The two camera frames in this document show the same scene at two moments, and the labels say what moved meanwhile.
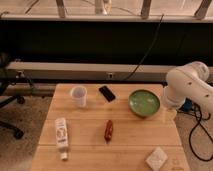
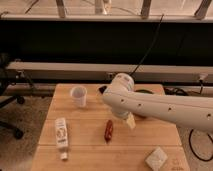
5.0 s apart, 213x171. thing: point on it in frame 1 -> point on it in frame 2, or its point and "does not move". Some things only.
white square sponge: [157, 158] does not move
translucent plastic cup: [79, 96] does not move
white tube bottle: [62, 137] does not move
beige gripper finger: [172, 114] -> [131, 120]
